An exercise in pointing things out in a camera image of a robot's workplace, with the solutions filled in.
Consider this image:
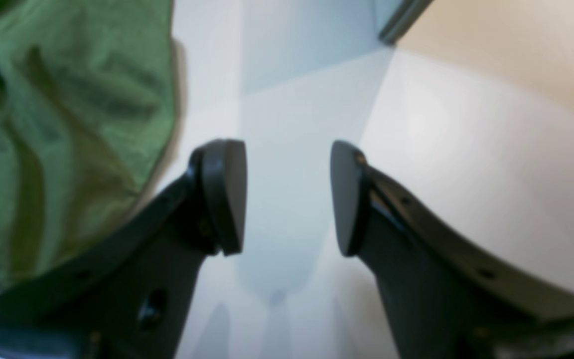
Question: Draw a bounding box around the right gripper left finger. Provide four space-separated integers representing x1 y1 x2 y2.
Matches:
0 139 248 359

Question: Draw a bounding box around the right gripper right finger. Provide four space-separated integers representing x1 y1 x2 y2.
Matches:
330 140 574 359

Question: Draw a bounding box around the green t-shirt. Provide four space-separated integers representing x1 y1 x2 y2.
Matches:
0 0 177 291

